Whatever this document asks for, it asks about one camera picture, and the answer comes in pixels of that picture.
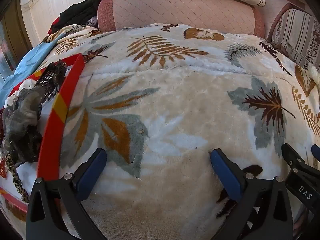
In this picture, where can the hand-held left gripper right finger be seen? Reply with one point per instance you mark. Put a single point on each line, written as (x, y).
(225, 172)

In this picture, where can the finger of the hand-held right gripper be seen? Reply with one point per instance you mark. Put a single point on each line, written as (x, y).
(316, 152)
(296, 160)

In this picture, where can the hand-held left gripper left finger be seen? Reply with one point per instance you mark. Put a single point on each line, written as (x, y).
(90, 170)

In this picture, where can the red box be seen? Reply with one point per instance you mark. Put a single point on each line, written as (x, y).
(53, 130)

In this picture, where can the grey gauze bow hair clip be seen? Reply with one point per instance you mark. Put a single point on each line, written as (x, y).
(22, 115)

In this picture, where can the leaf print plush blanket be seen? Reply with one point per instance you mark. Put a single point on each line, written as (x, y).
(175, 105)

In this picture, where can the black lace hair accessory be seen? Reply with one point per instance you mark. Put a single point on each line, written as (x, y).
(52, 77)

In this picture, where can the white flower hair accessory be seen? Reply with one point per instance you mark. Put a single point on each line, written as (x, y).
(27, 83)

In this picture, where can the light blue cloth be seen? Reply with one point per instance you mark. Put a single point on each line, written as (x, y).
(27, 60)

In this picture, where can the wooden door with glass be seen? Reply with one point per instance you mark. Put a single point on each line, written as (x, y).
(11, 42)

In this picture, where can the black clothes pile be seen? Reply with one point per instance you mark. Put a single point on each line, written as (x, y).
(80, 12)

